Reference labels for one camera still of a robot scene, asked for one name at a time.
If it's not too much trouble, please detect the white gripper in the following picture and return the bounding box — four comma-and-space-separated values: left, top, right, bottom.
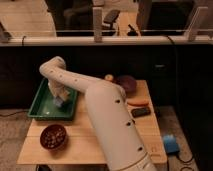
48, 80, 69, 97

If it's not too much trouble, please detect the orange carrot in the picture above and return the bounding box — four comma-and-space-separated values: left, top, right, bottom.
127, 99, 149, 107

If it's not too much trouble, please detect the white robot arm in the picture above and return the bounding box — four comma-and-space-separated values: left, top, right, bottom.
39, 56, 157, 171

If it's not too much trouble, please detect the green plastic tray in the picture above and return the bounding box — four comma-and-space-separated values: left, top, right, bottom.
28, 78, 78, 121

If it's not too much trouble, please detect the black rectangular remote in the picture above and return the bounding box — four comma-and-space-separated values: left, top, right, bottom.
131, 107, 151, 118

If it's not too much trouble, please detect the purple bowl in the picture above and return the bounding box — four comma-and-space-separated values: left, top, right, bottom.
116, 75, 137, 93

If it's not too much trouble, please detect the apple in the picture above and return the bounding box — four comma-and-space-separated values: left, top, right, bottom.
104, 74, 114, 82

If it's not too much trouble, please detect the blue box on floor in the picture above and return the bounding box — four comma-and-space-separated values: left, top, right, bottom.
163, 135, 180, 154

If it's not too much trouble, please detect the white horizontal rail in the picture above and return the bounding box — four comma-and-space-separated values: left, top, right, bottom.
0, 35, 213, 47

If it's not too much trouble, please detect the black cable on floor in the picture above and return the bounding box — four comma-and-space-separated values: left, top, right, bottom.
0, 109, 30, 118

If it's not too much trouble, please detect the dark red bowl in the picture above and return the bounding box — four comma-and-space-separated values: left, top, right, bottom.
40, 124, 67, 150

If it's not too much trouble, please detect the black office chair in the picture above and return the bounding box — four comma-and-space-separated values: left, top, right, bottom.
44, 0, 121, 33

